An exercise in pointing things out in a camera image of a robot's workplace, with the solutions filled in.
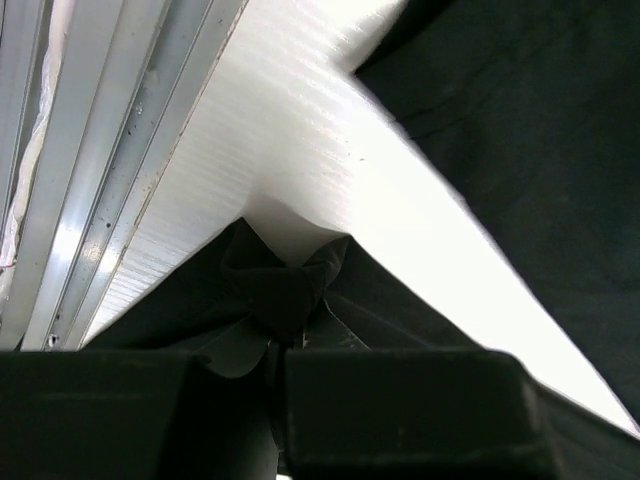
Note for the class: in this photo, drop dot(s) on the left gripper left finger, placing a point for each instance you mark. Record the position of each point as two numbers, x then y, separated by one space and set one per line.
129 415

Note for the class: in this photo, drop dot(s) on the black trousers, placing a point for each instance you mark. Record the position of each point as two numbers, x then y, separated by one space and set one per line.
525 108

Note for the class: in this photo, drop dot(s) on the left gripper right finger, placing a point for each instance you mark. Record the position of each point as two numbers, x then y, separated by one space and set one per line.
414 415

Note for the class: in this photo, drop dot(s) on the aluminium frame rail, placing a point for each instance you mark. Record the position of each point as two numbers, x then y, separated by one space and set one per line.
95 96

